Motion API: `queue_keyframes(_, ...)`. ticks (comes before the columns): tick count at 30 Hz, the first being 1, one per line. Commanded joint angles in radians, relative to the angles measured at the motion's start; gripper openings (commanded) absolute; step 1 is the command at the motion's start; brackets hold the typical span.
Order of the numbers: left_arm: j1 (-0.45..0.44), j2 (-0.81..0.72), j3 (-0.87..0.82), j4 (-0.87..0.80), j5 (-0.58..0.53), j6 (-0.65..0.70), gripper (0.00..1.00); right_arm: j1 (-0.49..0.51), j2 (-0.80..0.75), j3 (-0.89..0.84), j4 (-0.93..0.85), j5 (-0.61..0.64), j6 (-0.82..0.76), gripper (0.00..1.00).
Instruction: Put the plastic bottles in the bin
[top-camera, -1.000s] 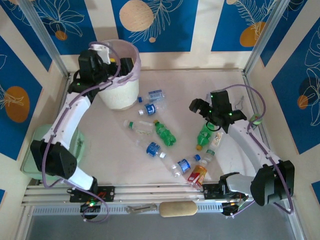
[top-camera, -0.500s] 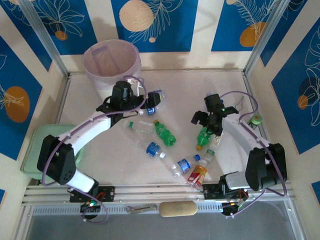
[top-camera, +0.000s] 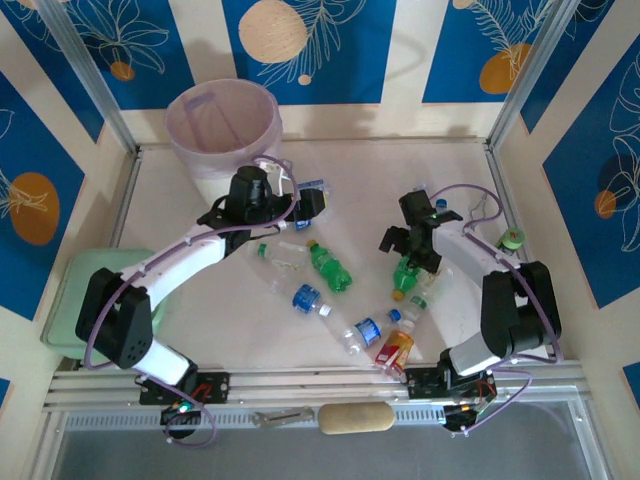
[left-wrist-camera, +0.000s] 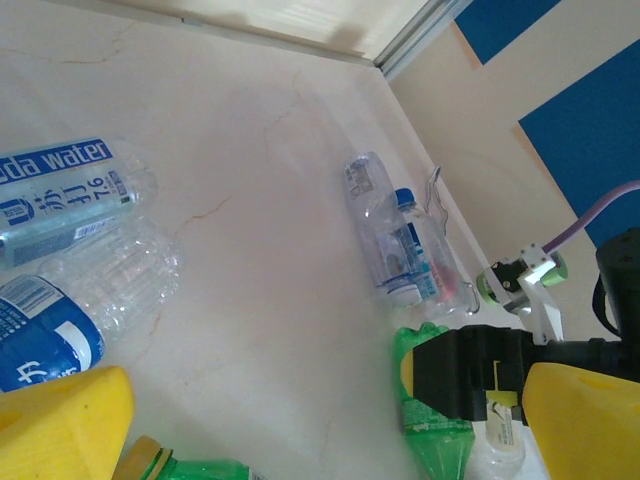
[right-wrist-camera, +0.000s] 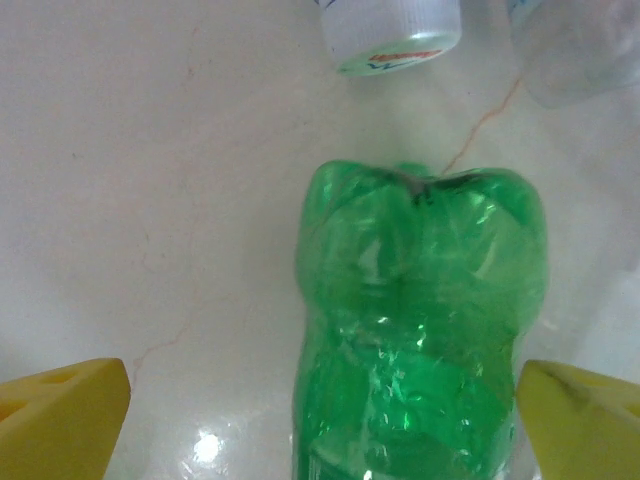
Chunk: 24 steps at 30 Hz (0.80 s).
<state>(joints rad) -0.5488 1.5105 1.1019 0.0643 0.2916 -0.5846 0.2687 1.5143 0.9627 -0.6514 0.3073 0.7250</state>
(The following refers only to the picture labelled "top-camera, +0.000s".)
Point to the small clear bottle blue cap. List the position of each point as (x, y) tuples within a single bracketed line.
[(441, 204)]

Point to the green bottle yellow cap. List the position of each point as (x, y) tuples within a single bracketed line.
[(402, 280), (327, 267)]

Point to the clear bottle green label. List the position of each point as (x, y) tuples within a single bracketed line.
[(282, 255), (419, 301)]

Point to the blue label bottle white cap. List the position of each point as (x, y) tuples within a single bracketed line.
[(306, 298)]

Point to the red orange label bottle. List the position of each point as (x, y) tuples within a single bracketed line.
[(395, 347)]

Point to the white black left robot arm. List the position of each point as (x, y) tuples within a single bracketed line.
[(175, 265)]

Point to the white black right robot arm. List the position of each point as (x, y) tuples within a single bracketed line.
[(460, 245)]

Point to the white round bin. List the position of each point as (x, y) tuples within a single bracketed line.
[(210, 190)]

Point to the translucent pink bucket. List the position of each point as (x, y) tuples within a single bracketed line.
[(220, 115)]

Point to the beige sponge pad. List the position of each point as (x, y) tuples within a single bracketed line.
[(355, 419)]

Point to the light green plastic tray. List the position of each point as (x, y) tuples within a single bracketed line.
[(65, 300)]

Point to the aluminium right side rail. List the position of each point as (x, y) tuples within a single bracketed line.
[(497, 170)]

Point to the aluminium left side rail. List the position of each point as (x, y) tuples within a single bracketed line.
[(125, 200)]

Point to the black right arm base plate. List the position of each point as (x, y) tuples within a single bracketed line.
[(422, 382)]

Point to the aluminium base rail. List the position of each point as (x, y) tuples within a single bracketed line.
[(320, 387)]

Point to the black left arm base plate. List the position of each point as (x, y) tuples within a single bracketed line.
[(215, 387)]

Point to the aluminium right frame post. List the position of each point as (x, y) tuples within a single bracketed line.
[(532, 65)]

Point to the aluminium frame post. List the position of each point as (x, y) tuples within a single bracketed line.
[(532, 65), (86, 65)]

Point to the aluminium left frame post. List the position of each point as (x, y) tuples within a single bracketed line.
[(86, 65)]

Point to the flat metal bracket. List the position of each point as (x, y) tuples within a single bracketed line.
[(280, 417)]

